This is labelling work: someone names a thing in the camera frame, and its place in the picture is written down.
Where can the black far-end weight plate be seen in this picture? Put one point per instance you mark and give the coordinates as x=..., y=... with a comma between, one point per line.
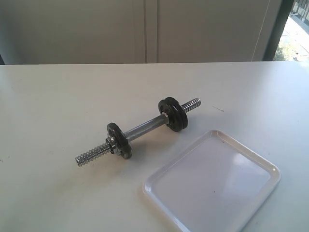
x=123, y=144

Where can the chrome dumbbell bar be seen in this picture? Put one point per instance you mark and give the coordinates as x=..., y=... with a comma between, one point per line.
x=134, y=133

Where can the chrome spin collar nut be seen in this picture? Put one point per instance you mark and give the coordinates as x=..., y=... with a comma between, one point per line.
x=113, y=145

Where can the white plastic tray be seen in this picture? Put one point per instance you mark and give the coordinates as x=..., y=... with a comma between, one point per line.
x=215, y=185

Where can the dark window frame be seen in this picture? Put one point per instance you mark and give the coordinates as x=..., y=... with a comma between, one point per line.
x=276, y=33

